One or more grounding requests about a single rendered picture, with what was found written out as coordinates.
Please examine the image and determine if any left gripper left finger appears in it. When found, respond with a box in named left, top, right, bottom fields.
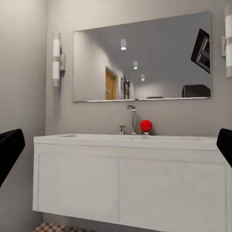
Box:
left=0, top=129, right=25, bottom=186

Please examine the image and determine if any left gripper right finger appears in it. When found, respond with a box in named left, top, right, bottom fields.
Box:
left=217, top=129, right=232, bottom=167

